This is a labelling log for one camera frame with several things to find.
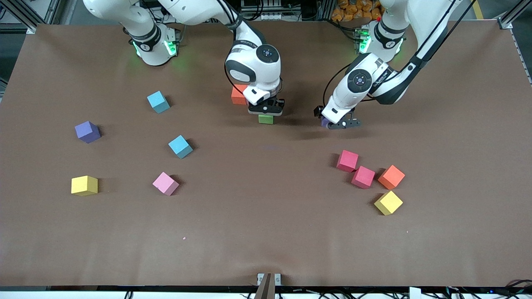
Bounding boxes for orange foam cube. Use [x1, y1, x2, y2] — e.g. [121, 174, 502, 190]
[377, 165, 406, 190]
[231, 84, 249, 105]

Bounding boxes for crimson foam cube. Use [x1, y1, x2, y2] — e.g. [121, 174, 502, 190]
[351, 166, 376, 189]
[336, 150, 359, 172]

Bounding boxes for grey electronics rack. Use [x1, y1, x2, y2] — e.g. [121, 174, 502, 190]
[245, 0, 288, 21]

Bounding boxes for cyan foam cube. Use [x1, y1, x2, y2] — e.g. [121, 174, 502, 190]
[147, 91, 171, 114]
[168, 135, 194, 159]

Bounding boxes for yellow foam cube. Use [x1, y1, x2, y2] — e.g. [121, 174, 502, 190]
[374, 190, 404, 216]
[71, 175, 99, 196]

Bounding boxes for bag of orange items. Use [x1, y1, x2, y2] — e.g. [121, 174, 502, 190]
[331, 0, 385, 22]

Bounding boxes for brown table cover sheet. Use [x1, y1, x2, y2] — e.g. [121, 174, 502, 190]
[0, 21, 532, 288]

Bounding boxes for pink foam cube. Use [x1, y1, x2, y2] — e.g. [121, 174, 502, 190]
[152, 172, 180, 196]

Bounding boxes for metal bracket with wooden strip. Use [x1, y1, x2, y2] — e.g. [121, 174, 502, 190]
[257, 273, 282, 299]

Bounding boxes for aluminium frame post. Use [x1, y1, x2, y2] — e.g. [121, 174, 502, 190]
[0, 0, 63, 34]
[497, 0, 532, 29]

